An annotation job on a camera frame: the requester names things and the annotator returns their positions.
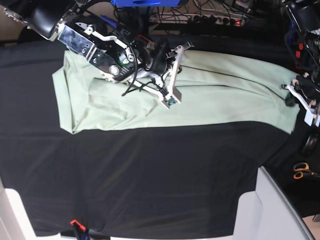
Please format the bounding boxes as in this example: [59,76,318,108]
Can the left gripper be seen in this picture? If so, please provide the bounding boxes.
[285,74,320,107]

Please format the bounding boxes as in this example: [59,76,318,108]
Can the light green T-shirt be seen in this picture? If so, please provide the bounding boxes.
[52,50,300,134]

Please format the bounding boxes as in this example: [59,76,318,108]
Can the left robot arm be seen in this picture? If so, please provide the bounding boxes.
[283,0,320,107]

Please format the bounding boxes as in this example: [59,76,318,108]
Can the black table cloth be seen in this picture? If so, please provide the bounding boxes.
[0,40,308,239]

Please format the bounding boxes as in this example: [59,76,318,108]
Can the orange handled scissors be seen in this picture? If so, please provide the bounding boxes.
[293,162,320,180]

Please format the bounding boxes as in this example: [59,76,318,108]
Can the blue box at top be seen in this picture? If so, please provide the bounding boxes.
[111,0,180,7]

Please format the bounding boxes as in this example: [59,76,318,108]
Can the red blue tool bottom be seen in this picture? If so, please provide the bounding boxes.
[70,219,111,240]

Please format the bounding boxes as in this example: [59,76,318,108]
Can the orange black bracket right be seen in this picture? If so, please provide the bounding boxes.
[295,42,304,69]

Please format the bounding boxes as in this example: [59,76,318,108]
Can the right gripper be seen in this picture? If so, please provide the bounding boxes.
[134,38,178,83]

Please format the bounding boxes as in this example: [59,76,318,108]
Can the white bin left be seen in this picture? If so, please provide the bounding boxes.
[0,181,36,240]

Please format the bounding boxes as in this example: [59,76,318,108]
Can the white power strip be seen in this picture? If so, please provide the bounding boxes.
[149,12,248,27]

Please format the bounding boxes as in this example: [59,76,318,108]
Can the white bin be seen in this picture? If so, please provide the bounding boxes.
[0,181,36,240]
[232,166,314,240]

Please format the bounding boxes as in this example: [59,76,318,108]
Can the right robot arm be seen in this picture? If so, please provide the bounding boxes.
[0,0,183,83]

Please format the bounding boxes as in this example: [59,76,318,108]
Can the white bin right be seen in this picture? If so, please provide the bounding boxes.
[232,166,314,240]

